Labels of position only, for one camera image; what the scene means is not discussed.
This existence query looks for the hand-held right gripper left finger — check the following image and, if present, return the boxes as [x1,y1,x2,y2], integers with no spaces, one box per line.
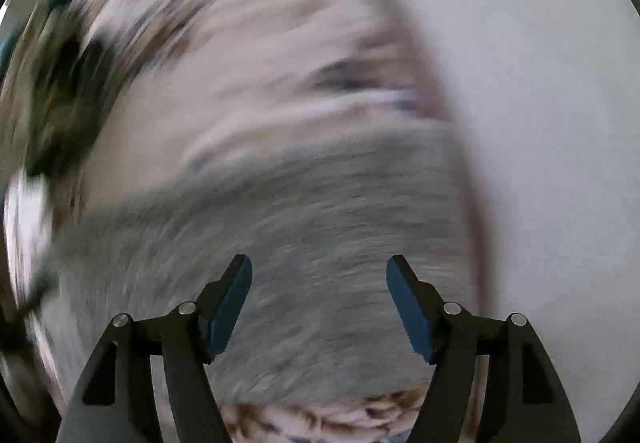
[56,254,253,443]

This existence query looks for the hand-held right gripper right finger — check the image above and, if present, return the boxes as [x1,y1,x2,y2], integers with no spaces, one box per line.
[386,254,583,443]

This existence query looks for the grey fuzzy pants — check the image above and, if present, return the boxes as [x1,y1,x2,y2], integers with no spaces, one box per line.
[37,120,483,406]

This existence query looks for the floral printed blanket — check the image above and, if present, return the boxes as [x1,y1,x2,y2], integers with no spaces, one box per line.
[0,0,493,443]

